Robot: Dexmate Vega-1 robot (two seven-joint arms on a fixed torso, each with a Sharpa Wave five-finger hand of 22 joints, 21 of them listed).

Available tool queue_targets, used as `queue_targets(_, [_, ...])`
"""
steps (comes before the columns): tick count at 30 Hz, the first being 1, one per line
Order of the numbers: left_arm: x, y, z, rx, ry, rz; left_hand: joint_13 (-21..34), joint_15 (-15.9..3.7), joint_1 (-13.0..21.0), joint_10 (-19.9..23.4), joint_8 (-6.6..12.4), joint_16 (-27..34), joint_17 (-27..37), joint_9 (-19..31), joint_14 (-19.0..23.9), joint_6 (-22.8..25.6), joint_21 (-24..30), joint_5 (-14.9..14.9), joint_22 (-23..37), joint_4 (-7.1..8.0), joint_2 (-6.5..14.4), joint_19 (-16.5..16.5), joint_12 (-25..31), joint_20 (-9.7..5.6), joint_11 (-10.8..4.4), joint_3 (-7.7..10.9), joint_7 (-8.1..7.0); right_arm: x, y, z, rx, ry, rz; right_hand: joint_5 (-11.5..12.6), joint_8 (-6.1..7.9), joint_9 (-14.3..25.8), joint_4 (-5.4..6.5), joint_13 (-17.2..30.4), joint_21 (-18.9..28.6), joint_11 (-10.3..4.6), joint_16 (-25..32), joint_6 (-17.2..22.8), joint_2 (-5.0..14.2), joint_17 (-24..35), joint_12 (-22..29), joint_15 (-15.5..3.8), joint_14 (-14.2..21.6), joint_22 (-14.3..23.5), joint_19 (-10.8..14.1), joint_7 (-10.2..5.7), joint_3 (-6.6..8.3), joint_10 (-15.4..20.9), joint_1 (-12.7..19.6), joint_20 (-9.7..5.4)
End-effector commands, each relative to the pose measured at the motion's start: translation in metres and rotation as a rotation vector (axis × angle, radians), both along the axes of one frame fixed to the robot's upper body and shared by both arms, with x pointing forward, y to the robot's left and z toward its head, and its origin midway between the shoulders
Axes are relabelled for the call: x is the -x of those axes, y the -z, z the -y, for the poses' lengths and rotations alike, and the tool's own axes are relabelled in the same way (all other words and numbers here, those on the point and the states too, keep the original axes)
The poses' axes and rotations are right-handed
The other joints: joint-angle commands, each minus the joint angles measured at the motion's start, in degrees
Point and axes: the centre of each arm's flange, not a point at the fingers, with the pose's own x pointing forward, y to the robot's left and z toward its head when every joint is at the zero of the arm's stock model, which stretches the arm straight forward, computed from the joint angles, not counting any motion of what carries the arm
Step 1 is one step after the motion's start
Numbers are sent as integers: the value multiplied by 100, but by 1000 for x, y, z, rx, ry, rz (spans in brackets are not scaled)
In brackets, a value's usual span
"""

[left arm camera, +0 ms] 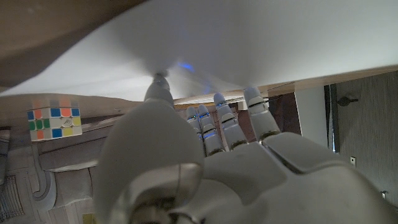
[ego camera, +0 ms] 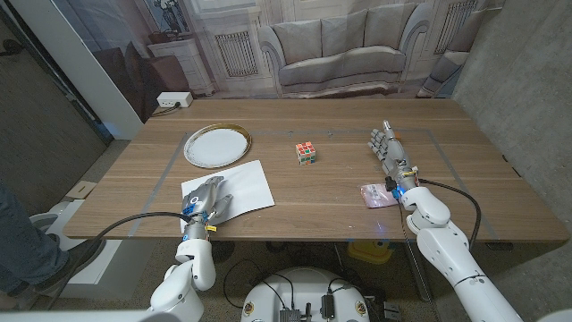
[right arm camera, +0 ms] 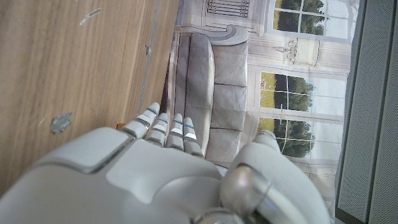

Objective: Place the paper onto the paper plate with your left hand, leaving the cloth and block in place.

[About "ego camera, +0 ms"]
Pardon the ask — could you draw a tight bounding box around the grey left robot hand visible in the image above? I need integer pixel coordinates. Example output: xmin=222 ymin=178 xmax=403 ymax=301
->
xmin=181 ymin=175 xmax=234 ymax=227

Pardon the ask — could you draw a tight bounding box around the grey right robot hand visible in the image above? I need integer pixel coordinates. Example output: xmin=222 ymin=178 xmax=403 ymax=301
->
xmin=367 ymin=119 xmax=420 ymax=189

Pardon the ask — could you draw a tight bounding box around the white paper sheet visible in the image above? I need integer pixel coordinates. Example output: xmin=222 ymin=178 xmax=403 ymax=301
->
xmin=180 ymin=159 xmax=276 ymax=233

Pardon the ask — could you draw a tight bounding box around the gold-rimmed paper plate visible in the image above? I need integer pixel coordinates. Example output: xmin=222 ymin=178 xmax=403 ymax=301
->
xmin=183 ymin=123 xmax=253 ymax=170

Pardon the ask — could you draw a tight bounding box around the pink plastic packet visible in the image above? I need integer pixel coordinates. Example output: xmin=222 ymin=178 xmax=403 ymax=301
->
xmin=359 ymin=182 xmax=401 ymax=209

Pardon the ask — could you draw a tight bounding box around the black round floor fan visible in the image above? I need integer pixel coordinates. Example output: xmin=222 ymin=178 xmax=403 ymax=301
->
xmin=203 ymin=240 xmax=236 ymax=266

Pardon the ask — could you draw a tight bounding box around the Rubik's cube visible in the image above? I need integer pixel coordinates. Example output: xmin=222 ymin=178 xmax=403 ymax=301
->
xmin=295 ymin=140 xmax=317 ymax=166

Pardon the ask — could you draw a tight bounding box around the yellow object under table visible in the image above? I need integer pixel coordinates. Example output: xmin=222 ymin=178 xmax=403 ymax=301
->
xmin=347 ymin=240 xmax=394 ymax=265

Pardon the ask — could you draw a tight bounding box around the white power strip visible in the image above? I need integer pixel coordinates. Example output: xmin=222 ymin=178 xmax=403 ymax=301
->
xmin=156 ymin=91 xmax=194 ymax=108

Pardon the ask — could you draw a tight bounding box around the printed living room backdrop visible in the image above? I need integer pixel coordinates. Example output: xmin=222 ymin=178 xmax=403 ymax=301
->
xmin=51 ymin=0 xmax=506 ymax=124

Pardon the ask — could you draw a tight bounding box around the grey table leg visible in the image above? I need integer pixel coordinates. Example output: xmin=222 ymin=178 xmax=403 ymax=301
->
xmin=404 ymin=241 xmax=433 ymax=301

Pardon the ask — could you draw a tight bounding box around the white robot torso base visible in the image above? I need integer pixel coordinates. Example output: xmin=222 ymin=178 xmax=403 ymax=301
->
xmin=240 ymin=267 xmax=371 ymax=322

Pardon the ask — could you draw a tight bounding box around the white floor stand base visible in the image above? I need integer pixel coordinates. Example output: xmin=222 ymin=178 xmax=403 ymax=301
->
xmin=29 ymin=199 xmax=90 ymax=251

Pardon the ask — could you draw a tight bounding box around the person in blue jeans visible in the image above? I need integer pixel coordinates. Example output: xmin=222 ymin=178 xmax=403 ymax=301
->
xmin=0 ymin=181 xmax=106 ymax=296

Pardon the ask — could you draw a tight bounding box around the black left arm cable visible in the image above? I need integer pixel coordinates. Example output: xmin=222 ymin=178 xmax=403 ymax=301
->
xmin=44 ymin=211 xmax=193 ymax=309

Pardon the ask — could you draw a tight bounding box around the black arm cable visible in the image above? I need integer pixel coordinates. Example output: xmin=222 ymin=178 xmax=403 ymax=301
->
xmin=418 ymin=177 xmax=483 ymax=250
xmin=44 ymin=211 xmax=193 ymax=309

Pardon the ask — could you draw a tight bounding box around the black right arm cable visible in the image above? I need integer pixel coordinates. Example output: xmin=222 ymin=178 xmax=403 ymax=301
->
xmin=418 ymin=177 xmax=483 ymax=250

